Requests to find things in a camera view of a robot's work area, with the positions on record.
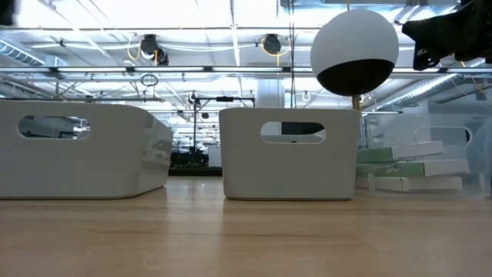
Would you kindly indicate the dark furniture row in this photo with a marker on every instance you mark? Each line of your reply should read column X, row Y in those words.
column 192, row 161

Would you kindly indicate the white printed instruction booklet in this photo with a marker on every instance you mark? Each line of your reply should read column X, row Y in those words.
column 411, row 151
column 415, row 184
column 419, row 168

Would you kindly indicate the black metal stand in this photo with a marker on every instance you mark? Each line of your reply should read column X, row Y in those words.
column 225, row 99

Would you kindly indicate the silver ventilation duct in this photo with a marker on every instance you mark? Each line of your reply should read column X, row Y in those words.
column 19, row 54
column 423, row 90

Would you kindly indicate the white board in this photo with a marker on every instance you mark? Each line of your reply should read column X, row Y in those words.
column 214, row 155

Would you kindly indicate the white globe table lamp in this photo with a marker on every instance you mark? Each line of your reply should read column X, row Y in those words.
column 353, row 38

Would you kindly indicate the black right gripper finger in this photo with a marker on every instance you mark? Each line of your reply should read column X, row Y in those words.
column 424, row 59
column 438, row 31

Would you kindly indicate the grey plastic bin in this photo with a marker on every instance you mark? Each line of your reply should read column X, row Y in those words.
column 288, row 169
column 77, row 165

